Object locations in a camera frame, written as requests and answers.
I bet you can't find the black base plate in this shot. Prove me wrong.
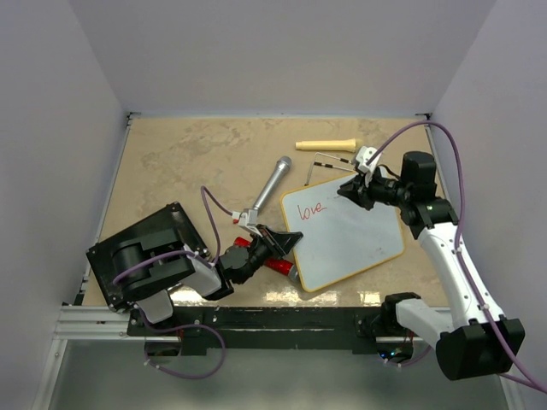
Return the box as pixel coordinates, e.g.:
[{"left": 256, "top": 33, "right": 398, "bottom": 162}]
[{"left": 127, "top": 305, "right": 428, "bottom": 358}]

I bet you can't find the red toy microphone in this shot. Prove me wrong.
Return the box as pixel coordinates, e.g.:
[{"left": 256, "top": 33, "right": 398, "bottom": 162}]
[{"left": 233, "top": 237, "right": 299, "bottom": 282}]

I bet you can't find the purple cable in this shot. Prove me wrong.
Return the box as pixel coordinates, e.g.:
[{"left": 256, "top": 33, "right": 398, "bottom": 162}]
[
  {"left": 111, "top": 185, "right": 236, "bottom": 380},
  {"left": 367, "top": 121, "right": 547, "bottom": 394}
]

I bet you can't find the yellow framed whiteboard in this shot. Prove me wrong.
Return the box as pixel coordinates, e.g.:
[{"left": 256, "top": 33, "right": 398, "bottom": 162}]
[{"left": 280, "top": 173, "right": 405, "bottom": 292}]

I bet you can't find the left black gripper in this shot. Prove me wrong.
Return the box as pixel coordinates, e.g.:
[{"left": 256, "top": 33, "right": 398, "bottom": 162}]
[{"left": 237, "top": 224, "right": 302, "bottom": 284}]

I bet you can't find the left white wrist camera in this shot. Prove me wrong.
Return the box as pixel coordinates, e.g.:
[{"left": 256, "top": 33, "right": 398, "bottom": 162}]
[{"left": 232, "top": 208, "right": 258, "bottom": 232}]

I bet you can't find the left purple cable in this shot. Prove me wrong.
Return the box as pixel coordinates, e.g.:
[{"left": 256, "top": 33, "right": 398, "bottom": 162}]
[{"left": 111, "top": 185, "right": 236, "bottom": 380}]

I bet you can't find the wire whiteboard stand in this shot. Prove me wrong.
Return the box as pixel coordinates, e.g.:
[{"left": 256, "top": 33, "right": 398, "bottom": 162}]
[{"left": 304, "top": 152, "right": 353, "bottom": 186}]

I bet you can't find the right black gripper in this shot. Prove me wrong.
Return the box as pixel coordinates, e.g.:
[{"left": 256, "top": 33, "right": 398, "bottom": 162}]
[{"left": 338, "top": 165, "right": 411, "bottom": 211}]

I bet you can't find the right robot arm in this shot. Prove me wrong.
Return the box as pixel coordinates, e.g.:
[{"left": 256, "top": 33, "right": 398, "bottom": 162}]
[{"left": 338, "top": 147, "right": 525, "bottom": 380}]

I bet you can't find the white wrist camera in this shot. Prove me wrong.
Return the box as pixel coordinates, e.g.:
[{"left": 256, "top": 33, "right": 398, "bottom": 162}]
[
  {"left": 351, "top": 146, "right": 381, "bottom": 174},
  {"left": 232, "top": 208, "right": 258, "bottom": 232}
]

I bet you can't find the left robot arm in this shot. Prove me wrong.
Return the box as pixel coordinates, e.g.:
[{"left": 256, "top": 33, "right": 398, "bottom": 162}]
[{"left": 113, "top": 224, "right": 303, "bottom": 335}]

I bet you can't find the silver toy microphone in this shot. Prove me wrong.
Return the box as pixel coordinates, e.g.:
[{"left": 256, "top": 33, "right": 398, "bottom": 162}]
[{"left": 252, "top": 155, "right": 292, "bottom": 213}]

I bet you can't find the cream toy microphone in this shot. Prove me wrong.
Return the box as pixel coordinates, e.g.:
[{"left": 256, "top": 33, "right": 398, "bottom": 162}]
[{"left": 295, "top": 138, "right": 363, "bottom": 153}]

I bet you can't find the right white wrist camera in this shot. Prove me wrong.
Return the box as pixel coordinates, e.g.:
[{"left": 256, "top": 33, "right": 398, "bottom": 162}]
[{"left": 351, "top": 146, "right": 381, "bottom": 174}]

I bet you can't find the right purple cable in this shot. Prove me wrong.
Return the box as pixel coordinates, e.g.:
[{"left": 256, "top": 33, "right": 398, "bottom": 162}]
[{"left": 367, "top": 121, "right": 547, "bottom": 394}]

